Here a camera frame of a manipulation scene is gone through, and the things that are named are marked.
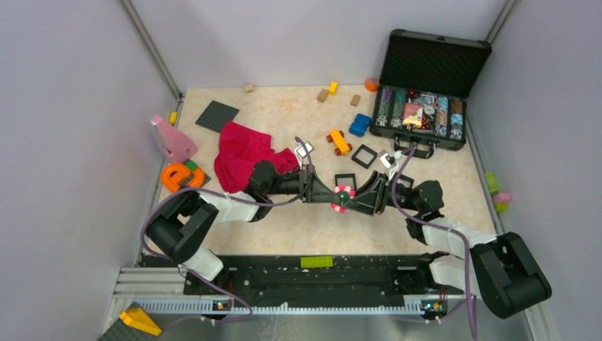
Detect pink plastic piece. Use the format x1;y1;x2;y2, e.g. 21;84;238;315
150;115;198;163

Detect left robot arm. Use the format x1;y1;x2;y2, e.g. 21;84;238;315
142;161;336;294

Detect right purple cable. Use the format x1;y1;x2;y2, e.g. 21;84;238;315
390;146;480;341

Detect yellow wedge brick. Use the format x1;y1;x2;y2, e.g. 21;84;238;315
119;308;163;336

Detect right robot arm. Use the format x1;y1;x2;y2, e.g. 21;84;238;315
332;172;552;319

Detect black poker chip case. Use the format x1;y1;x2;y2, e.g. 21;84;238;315
369;29;493;158

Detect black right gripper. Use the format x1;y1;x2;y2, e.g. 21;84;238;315
342;170;420;215

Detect pink flower brooch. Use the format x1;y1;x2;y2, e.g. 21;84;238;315
330;185;356;213

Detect playing card box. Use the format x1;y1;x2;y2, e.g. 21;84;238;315
402;103;424;129

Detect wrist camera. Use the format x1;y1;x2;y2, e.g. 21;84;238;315
378;150;403;180
293;142;314;166

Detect small yellow block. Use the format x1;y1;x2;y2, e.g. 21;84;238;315
169;112;178;125

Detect blue toy car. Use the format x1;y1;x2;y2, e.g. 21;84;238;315
349;114;371;137

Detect purple cable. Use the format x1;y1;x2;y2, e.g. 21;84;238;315
139;136;315;325
390;146;480;341

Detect black square frame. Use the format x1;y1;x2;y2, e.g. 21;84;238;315
397;174;415;188
334;173;357;190
351;144;378;169

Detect orange plastic toy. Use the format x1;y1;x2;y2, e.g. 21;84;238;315
160;161;206;193

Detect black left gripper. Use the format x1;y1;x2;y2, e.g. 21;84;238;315
265;163;340;203

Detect yellow toy car red wheels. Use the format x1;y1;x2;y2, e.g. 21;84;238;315
326;129;353;156

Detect green pink toy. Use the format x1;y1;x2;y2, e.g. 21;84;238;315
484;172;512;213

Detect green flat brick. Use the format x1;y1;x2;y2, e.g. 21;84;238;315
300;256;334;269

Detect magenta garment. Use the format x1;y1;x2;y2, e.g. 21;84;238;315
214;121;299;193

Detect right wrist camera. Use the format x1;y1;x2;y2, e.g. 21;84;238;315
378;150;403;180

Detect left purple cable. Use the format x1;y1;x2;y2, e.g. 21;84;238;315
139;136;315;325

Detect dark grey building baseplate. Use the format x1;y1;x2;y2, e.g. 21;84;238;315
195;100;239;133

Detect orange object behind case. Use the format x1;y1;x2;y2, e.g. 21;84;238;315
364;78;380;92

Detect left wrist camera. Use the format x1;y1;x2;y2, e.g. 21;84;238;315
293;142;314;166

